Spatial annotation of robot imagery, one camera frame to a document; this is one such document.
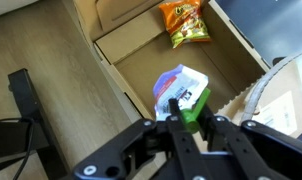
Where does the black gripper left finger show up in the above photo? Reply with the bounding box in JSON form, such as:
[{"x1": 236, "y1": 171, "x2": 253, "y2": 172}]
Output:
[{"x1": 72, "y1": 98, "x2": 200, "y2": 180}]

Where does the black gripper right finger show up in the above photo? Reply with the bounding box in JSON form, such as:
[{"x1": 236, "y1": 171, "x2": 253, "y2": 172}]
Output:
[{"x1": 199, "y1": 103, "x2": 302, "y2": 180}]

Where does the purple white packet green lid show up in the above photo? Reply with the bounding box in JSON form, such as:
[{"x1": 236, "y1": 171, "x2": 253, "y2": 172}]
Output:
[{"x1": 152, "y1": 63, "x2": 212, "y2": 134}]

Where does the open cardboard box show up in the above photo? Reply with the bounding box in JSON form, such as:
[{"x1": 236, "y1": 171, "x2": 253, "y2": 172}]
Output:
[{"x1": 72, "y1": 0, "x2": 302, "y2": 139}]

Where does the orange Cheetos snack bag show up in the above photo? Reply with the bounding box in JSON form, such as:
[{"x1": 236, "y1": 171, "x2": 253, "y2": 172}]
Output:
[{"x1": 158, "y1": 0, "x2": 212, "y2": 49}]

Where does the black stand leg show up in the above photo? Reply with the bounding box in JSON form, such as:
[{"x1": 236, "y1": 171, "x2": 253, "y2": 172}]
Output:
[{"x1": 0, "y1": 68, "x2": 70, "y2": 180}]

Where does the grey braided cable sleeve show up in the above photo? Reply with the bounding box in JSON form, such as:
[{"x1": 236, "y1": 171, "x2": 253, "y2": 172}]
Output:
[{"x1": 240, "y1": 53, "x2": 302, "y2": 123}]

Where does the thin black cable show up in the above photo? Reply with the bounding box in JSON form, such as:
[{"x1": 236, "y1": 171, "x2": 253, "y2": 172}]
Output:
[{"x1": 0, "y1": 116, "x2": 37, "y2": 180}]

